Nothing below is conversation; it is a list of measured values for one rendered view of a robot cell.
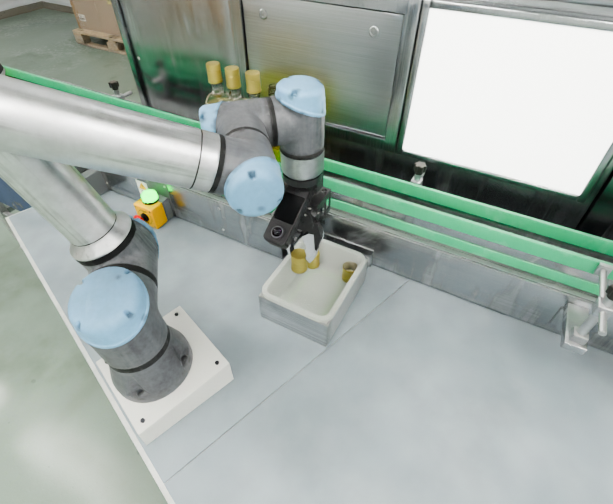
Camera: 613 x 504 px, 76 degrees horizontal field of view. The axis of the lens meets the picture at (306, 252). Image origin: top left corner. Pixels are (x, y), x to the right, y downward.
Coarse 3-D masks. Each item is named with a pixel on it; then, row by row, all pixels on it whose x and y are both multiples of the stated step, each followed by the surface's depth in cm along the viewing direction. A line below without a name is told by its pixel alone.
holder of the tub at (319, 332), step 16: (336, 240) 104; (368, 256) 102; (352, 288) 90; (272, 304) 86; (272, 320) 91; (288, 320) 87; (304, 320) 84; (336, 320) 87; (304, 336) 88; (320, 336) 85
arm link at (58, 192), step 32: (0, 64) 50; (0, 160) 52; (32, 160) 54; (32, 192) 57; (64, 192) 59; (96, 192) 65; (64, 224) 62; (96, 224) 64; (128, 224) 69; (96, 256) 66; (128, 256) 69
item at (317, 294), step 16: (288, 256) 94; (320, 256) 101; (336, 256) 98; (352, 256) 95; (288, 272) 95; (320, 272) 100; (336, 272) 100; (272, 288) 90; (288, 288) 96; (304, 288) 96; (320, 288) 96; (336, 288) 96; (288, 304) 84; (304, 304) 93; (320, 304) 93; (336, 304) 84; (320, 320) 81
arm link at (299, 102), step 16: (288, 80) 59; (304, 80) 59; (272, 96) 60; (288, 96) 57; (304, 96) 57; (320, 96) 58; (288, 112) 59; (304, 112) 58; (320, 112) 60; (288, 128) 59; (304, 128) 60; (320, 128) 62; (288, 144) 62; (304, 144) 62; (320, 144) 64
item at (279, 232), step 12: (288, 192) 70; (300, 192) 69; (288, 204) 69; (300, 204) 69; (276, 216) 69; (288, 216) 69; (300, 216) 69; (276, 228) 68; (288, 228) 68; (276, 240) 68; (288, 240) 68
